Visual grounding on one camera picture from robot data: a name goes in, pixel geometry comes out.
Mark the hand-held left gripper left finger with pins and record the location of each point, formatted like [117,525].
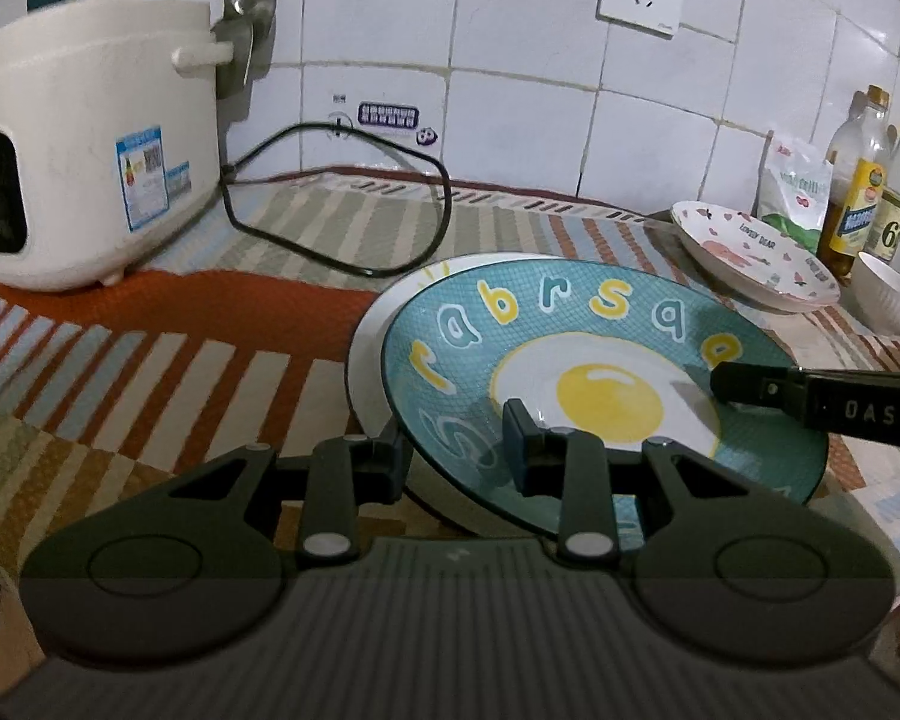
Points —
[388,459]

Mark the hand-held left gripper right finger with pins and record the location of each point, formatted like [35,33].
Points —
[521,436]

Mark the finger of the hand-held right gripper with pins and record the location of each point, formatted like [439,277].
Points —
[750,384]

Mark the white bowl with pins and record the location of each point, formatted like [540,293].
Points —
[886,292]

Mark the teal egg print plate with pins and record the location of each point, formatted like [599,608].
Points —
[645,315]

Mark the plain white plate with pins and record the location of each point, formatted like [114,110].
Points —
[367,360]

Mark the white plate with pink print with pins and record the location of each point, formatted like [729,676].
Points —
[750,255]

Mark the white and green bag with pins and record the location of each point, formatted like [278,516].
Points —
[791,187]

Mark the small clear bottle yellow cap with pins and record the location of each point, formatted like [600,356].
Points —
[897,210]

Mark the oil bottle with yellow label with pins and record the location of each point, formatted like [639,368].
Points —
[859,202]

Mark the striped woven mat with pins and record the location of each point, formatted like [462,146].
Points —
[195,360]

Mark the white rice cooker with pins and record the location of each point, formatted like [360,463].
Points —
[82,127]

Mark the small round wall sticker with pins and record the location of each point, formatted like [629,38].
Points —
[428,136]

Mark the purple wall sticker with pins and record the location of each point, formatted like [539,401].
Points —
[388,118]

